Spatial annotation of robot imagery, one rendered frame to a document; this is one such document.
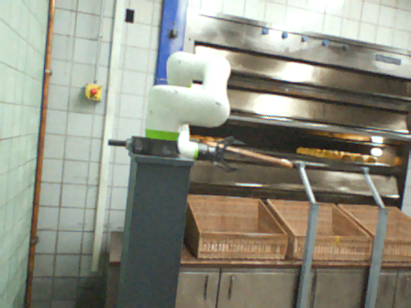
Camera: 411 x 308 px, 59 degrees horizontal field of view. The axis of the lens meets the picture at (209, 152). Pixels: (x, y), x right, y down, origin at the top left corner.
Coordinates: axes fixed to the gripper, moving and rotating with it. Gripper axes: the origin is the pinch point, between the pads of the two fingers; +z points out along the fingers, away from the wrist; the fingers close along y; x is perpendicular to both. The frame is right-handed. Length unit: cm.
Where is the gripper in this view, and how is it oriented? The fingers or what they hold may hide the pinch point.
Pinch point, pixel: (242, 156)
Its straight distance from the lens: 197.0
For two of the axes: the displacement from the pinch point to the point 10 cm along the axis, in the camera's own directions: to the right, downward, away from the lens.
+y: -1.1, 9.9, 0.5
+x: 2.5, 0.8, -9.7
